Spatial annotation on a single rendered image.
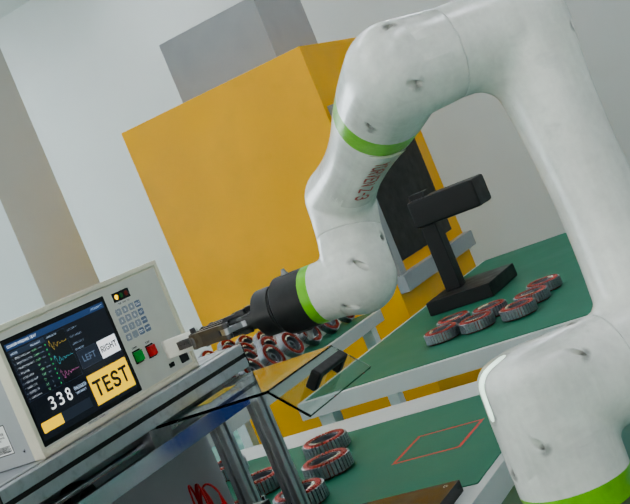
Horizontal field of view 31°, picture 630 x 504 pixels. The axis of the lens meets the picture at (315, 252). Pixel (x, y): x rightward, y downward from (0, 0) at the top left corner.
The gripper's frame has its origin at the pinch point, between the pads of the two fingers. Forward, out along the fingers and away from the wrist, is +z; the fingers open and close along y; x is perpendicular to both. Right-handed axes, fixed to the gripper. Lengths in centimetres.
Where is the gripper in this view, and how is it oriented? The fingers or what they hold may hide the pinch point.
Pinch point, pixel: (182, 343)
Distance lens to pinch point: 190.0
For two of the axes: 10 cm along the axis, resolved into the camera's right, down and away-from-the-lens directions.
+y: 4.2, -2.3, 8.8
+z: -8.2, 3.2, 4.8
